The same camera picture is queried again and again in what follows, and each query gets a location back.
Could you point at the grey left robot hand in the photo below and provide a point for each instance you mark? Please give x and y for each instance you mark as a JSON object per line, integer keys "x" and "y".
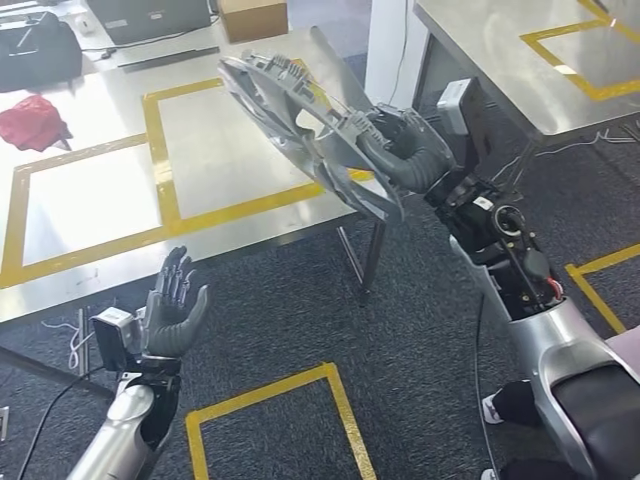
{"x": 167, "y": 328}

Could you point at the white computer mouse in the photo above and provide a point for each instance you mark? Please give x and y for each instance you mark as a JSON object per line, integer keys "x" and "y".
{"x": 84, "y": 25}

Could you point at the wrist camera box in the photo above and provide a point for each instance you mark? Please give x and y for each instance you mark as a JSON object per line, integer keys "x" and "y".
{"x": 110, "y": 341}
{"x": 475, "y": 119}

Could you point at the yellow workbench tape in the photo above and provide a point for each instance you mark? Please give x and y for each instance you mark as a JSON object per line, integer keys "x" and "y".
{"x": 575, "y": 81}
{"x": 160, "y": 166}

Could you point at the red cloth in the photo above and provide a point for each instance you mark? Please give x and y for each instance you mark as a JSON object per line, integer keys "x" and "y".
{"x": 32, "y": 122}

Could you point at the white pillar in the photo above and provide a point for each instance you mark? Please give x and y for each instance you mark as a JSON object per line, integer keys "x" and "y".
{"x": 390, "y": 46}

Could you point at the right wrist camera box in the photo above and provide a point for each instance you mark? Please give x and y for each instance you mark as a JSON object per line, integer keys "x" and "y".
{"x": 475, "y": 119}

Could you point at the black monitor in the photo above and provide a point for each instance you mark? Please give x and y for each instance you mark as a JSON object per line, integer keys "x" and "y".
{"x": 150, "y": 20}

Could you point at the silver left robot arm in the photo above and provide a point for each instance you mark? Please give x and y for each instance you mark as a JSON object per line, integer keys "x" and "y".
{"x": 120, "y": 430}

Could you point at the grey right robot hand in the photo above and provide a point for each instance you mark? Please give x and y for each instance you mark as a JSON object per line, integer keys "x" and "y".
{"x": 430, "y": 162}

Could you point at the black keyboard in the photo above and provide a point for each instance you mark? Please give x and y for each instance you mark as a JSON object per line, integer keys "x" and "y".
{"x": 170, "y": 58}

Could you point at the black bag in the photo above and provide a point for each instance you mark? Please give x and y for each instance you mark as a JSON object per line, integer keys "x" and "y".
{"x": 40, "y": 56}

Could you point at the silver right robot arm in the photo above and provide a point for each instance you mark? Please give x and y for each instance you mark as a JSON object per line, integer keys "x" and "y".
{"x": 550, "y": 331}

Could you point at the brown cardboard box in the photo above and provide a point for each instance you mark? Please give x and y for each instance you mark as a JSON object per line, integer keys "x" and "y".
{"x": 252, "y": 20}

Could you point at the silver plastic wheel hubcap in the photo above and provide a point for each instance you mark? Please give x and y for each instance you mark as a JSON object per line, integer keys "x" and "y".
{"x": 280, "y": 112}

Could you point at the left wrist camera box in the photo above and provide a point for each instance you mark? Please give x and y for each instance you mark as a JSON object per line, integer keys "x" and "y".
{"x": 110, "y": 341}

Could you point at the person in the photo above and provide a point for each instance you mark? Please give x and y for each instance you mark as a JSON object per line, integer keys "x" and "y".
{"x": 515, "y": 404}

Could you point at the steel workbench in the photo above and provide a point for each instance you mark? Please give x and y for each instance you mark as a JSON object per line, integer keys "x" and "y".
{"x": 500, "y": 53}
{"x": 90, "y": 199}

